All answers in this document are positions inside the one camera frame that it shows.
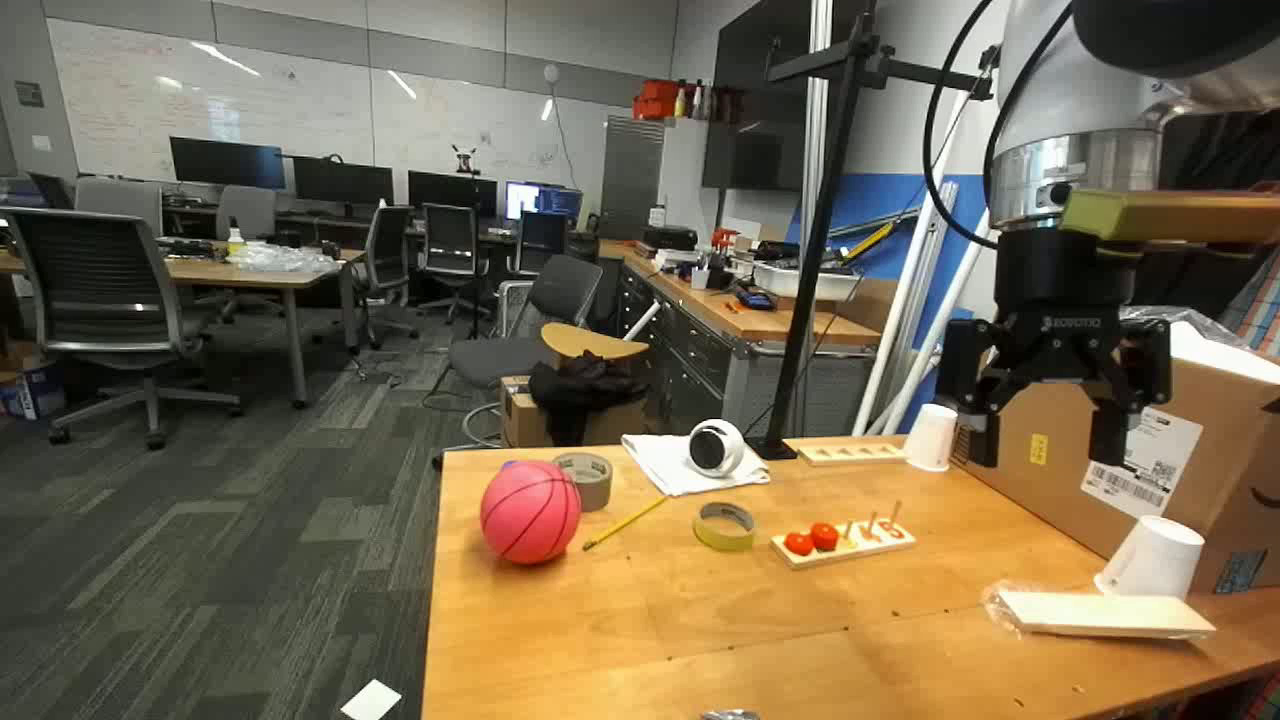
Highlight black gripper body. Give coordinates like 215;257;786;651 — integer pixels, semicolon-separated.
992;219;1141;392

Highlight large cardboard box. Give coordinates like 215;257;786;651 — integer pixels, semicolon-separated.
956;314;1280;599

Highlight white tripod stand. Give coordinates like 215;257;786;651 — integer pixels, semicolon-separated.
852;92;1000;435

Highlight long wooden slotted strip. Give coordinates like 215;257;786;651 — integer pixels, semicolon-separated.
785;435;910;470

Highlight white plastic bin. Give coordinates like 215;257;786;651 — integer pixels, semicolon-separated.
750;252;864;305

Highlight black pole stand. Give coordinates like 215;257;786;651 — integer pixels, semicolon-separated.
750;0;996;465

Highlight white peg board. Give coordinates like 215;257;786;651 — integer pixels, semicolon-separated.
766;516;918;572

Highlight white foam board in plastic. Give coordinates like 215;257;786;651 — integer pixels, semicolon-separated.
992;583;1220;650

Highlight wooden top workbench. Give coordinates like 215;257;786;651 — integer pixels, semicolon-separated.
596;236;882;435

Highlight white mug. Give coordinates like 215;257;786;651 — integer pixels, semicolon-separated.
682;418;750;484

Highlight yellow-green tape roll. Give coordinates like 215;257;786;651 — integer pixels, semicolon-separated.
689;501;760;557

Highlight white paper sheet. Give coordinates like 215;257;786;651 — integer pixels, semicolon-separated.
618;428;777;501

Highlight yellow pencil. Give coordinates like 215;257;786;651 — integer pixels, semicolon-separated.
580;493;672;557

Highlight round wooden stool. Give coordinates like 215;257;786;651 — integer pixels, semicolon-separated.
535;322;652;367

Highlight black bag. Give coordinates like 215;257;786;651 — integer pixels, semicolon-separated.
527;354;657;449

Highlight grey metal cabinet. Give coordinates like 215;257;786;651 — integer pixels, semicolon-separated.
596;116;667;243

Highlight grey padded chair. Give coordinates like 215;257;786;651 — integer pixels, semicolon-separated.
442;252;613;395

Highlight red bag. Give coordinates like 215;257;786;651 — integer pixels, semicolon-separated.
632;77;682;123

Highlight small cardboard box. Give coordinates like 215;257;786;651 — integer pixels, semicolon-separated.
495;372;657;452

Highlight blue lit screen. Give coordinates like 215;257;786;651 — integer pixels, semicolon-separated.
498;179;586;224

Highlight pink toy basketball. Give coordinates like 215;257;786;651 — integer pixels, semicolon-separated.
475;456;586;568

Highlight black office chair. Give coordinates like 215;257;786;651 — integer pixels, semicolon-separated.
355;201;415;354
415;201;495;335

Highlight black computer monitor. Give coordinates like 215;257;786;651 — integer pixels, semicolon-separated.
166;132;287;194
403;167;498;219
290;153;394;212

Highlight white paper scrap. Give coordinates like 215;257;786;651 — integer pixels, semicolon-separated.
334;678;403;720

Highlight wooden office desk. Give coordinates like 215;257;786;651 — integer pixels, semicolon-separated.
155;243;365;411

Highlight grey mesh office chair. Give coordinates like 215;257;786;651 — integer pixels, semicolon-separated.
0;203;249;452

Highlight yellow wrist camera mount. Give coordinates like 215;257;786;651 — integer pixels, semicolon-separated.
1060;186;1280;252

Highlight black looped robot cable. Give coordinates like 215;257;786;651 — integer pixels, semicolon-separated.
918;0;1004;252

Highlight black wall panel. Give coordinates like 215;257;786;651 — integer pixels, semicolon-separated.
699;0;872;194

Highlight grey duct tape roll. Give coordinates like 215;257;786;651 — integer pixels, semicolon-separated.
553;449;614;516

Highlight wall whiteboard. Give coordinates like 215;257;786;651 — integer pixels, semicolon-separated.
42;18;593;194

